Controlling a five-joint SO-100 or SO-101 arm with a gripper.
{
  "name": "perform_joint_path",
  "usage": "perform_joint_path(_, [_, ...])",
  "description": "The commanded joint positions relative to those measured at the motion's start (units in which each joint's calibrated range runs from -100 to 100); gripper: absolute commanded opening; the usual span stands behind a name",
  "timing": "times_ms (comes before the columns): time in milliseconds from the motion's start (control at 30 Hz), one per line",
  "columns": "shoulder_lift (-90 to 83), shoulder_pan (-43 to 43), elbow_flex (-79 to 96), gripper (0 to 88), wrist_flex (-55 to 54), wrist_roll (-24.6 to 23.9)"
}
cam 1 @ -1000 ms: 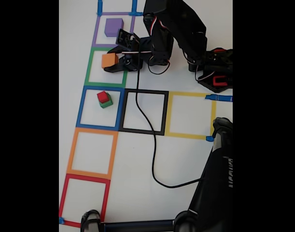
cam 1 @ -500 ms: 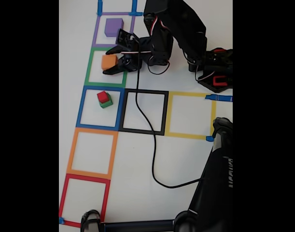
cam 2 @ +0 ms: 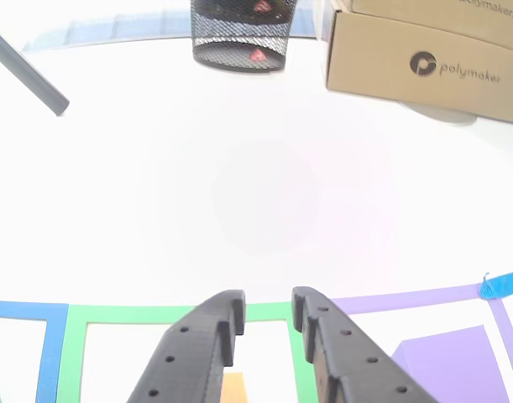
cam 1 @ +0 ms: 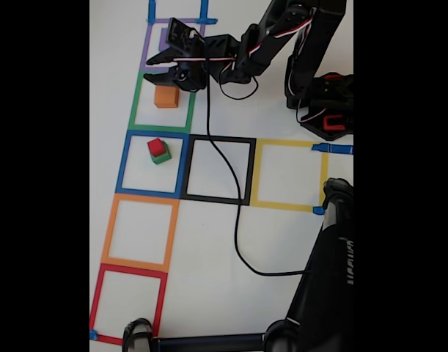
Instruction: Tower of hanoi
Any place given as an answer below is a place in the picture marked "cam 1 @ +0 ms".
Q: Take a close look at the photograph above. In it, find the orange cube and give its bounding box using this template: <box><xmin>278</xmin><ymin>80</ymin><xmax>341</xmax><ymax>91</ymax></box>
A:
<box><xmin>153</xmin><ymin>84</ymin><xmax>180</xmax><ymax>109</ymax></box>

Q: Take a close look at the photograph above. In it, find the small red cube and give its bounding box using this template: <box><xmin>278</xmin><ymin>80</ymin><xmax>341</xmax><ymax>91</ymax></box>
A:
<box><xmin>147</xmin><ymin>138</ymin><xmax>166</xmax><ymax>155</ymax></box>

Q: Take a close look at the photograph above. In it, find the green cube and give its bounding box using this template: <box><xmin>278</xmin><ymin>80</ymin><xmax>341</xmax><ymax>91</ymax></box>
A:
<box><xmin>149</xmin><ymin>141</ymin><xmax>172</xmax><ymax>165</ymax></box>

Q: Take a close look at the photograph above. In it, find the purple cube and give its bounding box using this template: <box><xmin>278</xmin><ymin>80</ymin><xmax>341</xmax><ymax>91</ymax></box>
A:
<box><xmin>158</xmin><ymin>27</ymin><xmax>172</xmax><ymax>53</ymax></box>

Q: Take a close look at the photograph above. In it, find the purple square frame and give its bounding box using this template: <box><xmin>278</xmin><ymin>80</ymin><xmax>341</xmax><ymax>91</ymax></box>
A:
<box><xmin>139</xmin><ymin>17</ymin><xmax>207</xmax><ymax>73</ymax></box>

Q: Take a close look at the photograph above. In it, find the black gripper camera board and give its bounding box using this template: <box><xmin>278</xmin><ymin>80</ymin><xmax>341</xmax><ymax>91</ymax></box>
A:
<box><xmin>166</xmin><ymin>17</ymin><xmax>206</xmax><ymax>56</ymax></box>

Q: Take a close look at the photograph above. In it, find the black camera cable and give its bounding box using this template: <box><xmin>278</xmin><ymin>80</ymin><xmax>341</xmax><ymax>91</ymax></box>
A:
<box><xmin>199</xmin><ymin>31</ymin><xmax>315</xmax><ymax>276</ymax></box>

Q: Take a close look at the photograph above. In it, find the green square frame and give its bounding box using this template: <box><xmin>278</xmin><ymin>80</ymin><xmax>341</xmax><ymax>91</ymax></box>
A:
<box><xmin>127</xmin><ymin>71</ymin><xmax>199</xmax><ymax>135</ymax></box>

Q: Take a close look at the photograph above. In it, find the black square frame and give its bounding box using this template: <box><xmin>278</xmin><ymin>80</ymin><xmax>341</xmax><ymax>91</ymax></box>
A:
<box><xmin>179</xmin><ymin>133</ymin><xmax>257</xmax><ymax>206</ymax></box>

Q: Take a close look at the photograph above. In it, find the blue square frame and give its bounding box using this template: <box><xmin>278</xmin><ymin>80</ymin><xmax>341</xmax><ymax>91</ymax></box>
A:
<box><xmin>115</xmin><ymin>130</ymin><xmax>191</xmax><ymax>199</ymax></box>

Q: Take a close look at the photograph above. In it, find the yellow square frame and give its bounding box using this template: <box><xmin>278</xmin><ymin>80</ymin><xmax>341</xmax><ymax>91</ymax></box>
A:
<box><xmin>249</xmin><ymin>138</ymin><xmax>329</xmax><ymax>213</ymax></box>

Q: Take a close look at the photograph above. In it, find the orange square frame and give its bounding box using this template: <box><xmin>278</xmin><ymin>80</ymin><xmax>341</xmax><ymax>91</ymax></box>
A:
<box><xmin>100</xmin><ymin>193</ymin><xmax>180</xmax><ymax>273</ymax></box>

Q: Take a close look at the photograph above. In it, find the red square frame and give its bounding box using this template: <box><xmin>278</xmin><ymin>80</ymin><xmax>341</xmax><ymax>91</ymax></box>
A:
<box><xmin>89</xmin><ymin>263</ymin><xmax>169</xmax><ymax>346</ymax></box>

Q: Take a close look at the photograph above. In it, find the black camera tripod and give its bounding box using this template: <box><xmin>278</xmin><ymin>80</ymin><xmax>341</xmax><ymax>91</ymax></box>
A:
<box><xmin>121</xmin><ymin>177</ymin><xmax>354</xmax><ymax>352</ymax></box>

